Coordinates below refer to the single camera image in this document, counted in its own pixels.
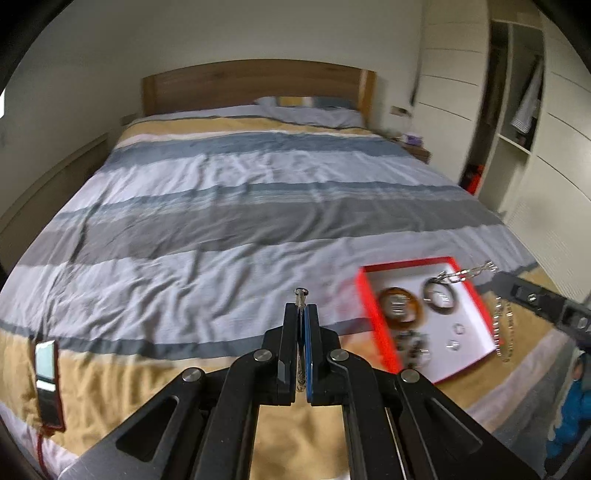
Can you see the red smartphone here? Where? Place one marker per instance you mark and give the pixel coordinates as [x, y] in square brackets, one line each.
[47, 385]

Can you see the amber bangle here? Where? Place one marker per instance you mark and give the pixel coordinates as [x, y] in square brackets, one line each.
[415, 309]

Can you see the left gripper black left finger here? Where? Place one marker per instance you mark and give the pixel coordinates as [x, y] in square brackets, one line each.
[286, 375]

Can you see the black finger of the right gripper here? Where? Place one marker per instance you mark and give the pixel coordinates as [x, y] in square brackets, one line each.
[542, 302]

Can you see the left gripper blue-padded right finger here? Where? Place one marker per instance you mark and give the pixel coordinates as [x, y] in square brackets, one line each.
[317, 345]

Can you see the wall power socket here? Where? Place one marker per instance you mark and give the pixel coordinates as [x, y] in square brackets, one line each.
[399, 111]

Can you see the striped bed duvet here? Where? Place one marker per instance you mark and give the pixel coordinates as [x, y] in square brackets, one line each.
[184, 247]

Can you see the wooden headboard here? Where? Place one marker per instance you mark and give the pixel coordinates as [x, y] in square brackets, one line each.
[240, 82]

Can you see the red bag in wardrobe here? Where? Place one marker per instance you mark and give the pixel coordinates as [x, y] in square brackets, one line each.
[472, 178]

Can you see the purple item on nightstand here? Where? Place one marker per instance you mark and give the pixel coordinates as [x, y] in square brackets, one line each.
[412, 139]

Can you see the silver bangle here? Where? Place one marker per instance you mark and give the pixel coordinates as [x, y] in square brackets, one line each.
[300, 296]

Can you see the white wardrobe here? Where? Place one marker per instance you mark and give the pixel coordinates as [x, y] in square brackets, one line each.
[477, 59]

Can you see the silver wristwatch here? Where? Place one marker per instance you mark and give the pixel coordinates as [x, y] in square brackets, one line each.
[398, 306]

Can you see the hanging striped shirt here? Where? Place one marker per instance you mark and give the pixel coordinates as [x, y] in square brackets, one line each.
[522, 119]

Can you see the striped pillow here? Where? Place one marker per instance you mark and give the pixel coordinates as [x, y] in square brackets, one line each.
[331, 112]

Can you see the blue gloved right hand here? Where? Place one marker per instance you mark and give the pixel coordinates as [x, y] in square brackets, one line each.
[575, 411]

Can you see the wooden nightstand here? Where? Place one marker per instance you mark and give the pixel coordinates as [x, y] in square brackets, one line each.
[419, 152]

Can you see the dark brown bangle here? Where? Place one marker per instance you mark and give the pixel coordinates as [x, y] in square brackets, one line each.
[440, 297]

